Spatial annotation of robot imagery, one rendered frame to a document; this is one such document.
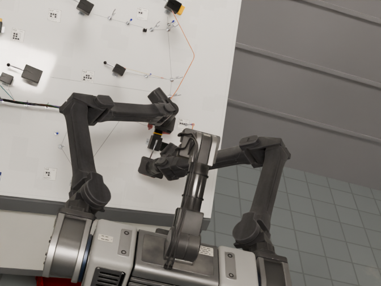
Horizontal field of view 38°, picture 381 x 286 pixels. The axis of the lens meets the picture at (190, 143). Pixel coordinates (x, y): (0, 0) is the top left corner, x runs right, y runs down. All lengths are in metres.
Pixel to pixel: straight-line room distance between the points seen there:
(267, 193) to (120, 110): 0.56
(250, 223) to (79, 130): 0.55
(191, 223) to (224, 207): 2.66
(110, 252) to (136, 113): 0.74
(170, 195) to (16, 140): 0.67
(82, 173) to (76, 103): 0.27
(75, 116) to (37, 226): 0.90
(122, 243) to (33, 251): 1.31
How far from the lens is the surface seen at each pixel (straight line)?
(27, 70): 2.18
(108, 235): 1.28
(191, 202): 1.25
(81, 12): 2.33
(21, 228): 2.45
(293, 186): 4.40
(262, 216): 1.57
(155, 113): 1.97
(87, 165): 1.52
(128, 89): 2.32
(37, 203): 2.29
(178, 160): 1.98
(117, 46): 2.33
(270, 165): 1.71
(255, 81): 4.10
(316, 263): 3.87
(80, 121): 1.64
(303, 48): 4.02
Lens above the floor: 2.44
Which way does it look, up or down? 34 degrees down
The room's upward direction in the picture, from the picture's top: 20 degrees clockwise
